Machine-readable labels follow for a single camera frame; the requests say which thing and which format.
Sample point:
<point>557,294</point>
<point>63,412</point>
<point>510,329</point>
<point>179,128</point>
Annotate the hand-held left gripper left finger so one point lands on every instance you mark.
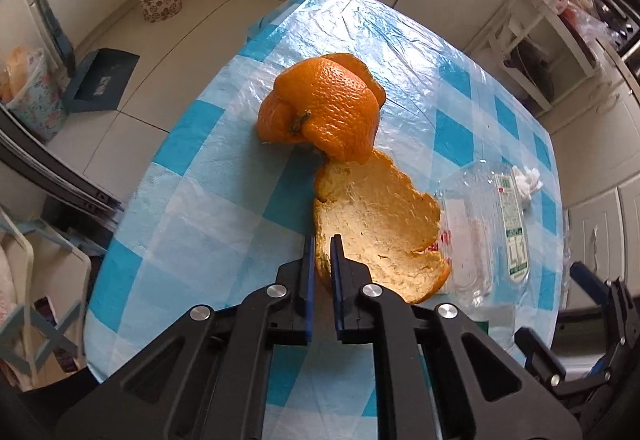
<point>309,290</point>

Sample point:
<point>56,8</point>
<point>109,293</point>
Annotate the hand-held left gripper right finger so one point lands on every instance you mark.
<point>336,280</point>

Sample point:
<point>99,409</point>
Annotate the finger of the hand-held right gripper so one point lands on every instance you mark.
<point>542,355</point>
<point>587,280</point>

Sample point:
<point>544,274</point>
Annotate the orange peel with stem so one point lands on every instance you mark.
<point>330,105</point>

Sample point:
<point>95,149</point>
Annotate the white corner base cabinet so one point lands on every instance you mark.
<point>600,220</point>

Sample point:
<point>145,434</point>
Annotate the crumpled white tissue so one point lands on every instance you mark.
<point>529,181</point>

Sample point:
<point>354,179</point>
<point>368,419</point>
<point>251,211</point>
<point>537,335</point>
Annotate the clear plastic packaging with label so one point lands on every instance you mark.
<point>480,200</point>

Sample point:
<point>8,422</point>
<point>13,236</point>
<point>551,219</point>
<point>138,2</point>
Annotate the blue checked plastic tablecloth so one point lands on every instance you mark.
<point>210,200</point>

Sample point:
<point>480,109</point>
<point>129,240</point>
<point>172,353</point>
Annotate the black frying pan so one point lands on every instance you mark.
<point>532,70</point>

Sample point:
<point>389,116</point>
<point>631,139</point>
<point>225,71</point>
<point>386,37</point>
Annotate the white storage trolley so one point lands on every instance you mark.
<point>565,50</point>

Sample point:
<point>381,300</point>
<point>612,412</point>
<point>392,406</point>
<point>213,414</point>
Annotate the plastic bags with red contents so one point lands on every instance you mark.
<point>582,10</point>

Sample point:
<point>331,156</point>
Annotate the floral bucket with plastic bag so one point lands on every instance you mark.
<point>35,100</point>

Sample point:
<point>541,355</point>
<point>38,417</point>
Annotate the light blue shelf frame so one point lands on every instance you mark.
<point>45,330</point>

